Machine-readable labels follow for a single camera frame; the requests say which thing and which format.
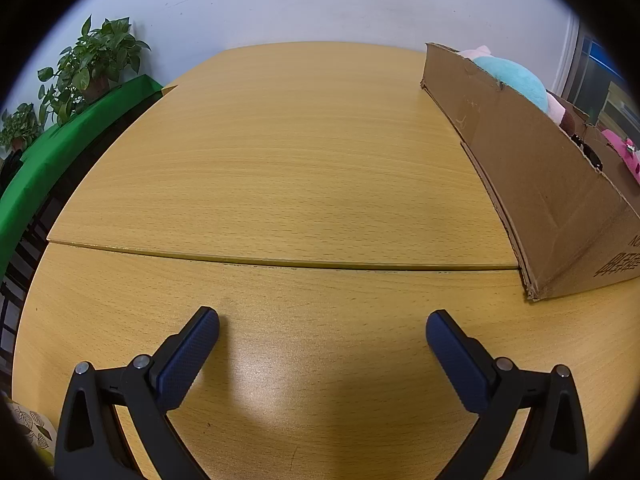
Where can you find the leaf patterned cloth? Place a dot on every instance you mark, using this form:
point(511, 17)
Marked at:
point(32, 427)

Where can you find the wooden desktop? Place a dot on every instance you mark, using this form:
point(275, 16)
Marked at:
point(300, 160)

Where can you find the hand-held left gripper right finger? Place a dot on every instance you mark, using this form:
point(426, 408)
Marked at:
point(457, 360)

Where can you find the teal and pink plush toy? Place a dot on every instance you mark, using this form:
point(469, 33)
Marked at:
point(515, 77)

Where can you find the window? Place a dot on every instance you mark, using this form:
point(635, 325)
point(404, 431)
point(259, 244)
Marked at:
point(595, 75)

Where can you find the large potted green plant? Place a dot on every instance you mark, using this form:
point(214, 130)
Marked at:
point(95, 55)

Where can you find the dark brown plush toy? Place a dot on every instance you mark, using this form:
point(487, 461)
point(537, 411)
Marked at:
point(566, 115)

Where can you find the dark chair frame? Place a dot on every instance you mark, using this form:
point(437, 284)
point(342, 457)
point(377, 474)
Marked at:
point(30, 245)

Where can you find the pink strawberry bear plush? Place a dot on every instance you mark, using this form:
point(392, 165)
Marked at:
point(620, 146)

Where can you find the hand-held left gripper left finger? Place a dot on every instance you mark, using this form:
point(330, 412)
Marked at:
point(187, 360)

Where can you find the green padded barrier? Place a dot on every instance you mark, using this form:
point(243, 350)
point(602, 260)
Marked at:
point(75, 145)

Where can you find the small potted green plant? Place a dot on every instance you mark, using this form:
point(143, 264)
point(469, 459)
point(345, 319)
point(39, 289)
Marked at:
point(20, 122)

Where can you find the brown cardboard box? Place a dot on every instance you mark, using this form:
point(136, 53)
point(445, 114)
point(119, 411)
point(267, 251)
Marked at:
point(525, 160)

